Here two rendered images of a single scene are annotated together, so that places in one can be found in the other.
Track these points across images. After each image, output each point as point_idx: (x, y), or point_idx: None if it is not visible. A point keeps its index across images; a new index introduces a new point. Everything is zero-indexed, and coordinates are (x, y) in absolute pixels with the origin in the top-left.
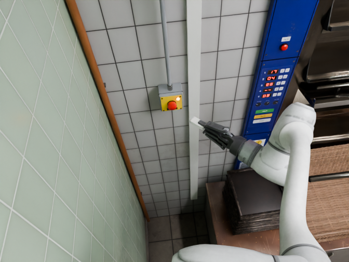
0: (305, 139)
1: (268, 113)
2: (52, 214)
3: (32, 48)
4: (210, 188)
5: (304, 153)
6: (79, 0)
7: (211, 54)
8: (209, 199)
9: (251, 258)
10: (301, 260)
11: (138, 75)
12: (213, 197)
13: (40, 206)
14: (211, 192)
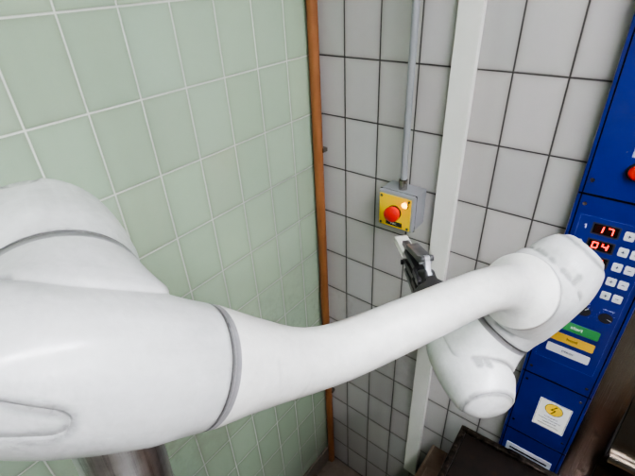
0: (511, 273)
1: (584, 341)
2: (59, 126)
3: None
4: (434, 458)
5: (474, 282)
6: (323, 4)
7: (487, 150)
8: (417, 472)
9: (84, 208)
10: (147, 278)
11: (369, 150)
12: (426, 475)
13: (42, 88)
14: (430, 465)
